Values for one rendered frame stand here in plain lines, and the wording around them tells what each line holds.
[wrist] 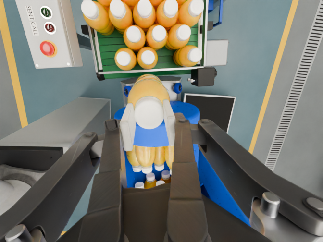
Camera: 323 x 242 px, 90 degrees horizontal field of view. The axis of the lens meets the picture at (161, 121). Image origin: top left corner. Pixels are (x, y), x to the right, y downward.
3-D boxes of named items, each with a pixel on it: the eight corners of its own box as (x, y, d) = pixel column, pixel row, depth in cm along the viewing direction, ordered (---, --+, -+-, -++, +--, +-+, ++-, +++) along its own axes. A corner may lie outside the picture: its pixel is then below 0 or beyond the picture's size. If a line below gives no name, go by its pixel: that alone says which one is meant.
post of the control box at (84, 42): (110, 55, 146) (56, 41, 53) (110, 50, 145) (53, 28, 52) (115, 55, 147) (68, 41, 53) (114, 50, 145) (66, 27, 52)
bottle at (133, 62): (116, 58, 66) (106, 57, 48) (129, 46, 65) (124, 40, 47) (128, 72, 68) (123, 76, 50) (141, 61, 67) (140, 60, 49)
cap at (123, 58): (114, 57, 49) (113, 57, 47) (124, 49, 48) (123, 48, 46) (123, 68, 50) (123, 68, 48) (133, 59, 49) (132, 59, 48)
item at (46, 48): (43, 55, 45) (41, 55, 44) (40, 42, 44) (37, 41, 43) (57, 55, 45) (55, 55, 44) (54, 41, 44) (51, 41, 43)
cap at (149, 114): (163, 123, 23) (164, 128, 21) (135, 124, 23) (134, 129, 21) (163, 96, 22) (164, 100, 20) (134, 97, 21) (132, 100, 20)
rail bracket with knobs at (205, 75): (185, 84, 73) (192, 87, 63) (185, 67, 70) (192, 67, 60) (207, 82, 73) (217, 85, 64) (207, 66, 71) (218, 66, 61)
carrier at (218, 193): (202, 145, 172) (177, 156, 173) (256, 220, 90) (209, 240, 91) (210, 165, 182) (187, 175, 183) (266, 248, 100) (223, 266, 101)
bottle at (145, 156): (143, 123, 48) (148, 175, 55) (157, 116, 54) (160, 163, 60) (127, 120, 52) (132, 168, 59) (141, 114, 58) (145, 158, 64)
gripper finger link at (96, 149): (121, 155, 14) (85, 160, 13) (127, 130, 18) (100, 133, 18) (118, 139, 13) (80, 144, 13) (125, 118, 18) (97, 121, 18)
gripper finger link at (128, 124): (132, 151, 15) (124, 151, 15) (136, 123, 22) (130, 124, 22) (127, 122, 14) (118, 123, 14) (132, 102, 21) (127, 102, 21)
